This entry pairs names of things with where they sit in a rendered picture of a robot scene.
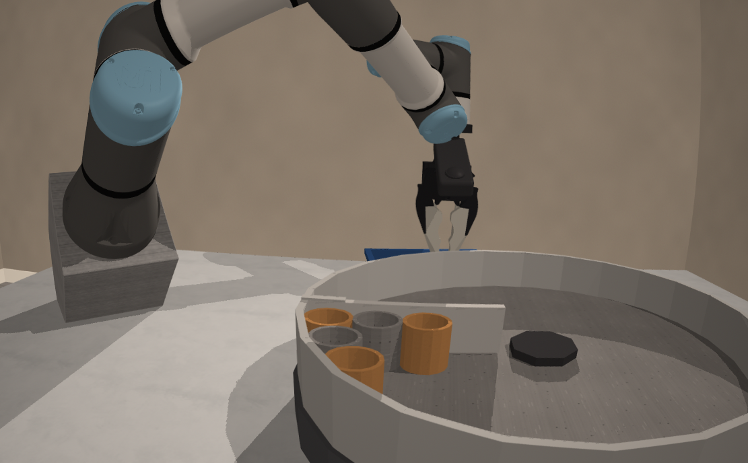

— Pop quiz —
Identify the blue crate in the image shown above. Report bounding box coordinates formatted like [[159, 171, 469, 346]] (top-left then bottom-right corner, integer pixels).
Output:
[[364, 248, 430, 261]]

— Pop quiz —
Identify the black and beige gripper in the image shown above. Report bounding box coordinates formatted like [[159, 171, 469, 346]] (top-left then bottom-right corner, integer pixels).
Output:
[[415, 160, 478, 252]]

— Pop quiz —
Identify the bronze bushing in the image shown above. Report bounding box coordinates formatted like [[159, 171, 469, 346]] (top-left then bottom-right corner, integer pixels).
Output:
[[400, 312, 452, 375], [304, 308, 353, 332], [325, 346, 384, 394]]

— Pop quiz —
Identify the grey metal bushing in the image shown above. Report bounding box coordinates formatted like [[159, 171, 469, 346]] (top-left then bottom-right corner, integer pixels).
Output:
[[308, 326, 363, 354], [352, 311, 403, 373]]

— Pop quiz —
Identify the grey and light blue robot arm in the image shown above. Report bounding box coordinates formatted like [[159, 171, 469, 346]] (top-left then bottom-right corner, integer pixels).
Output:
[[63, 0, 474, 259]]

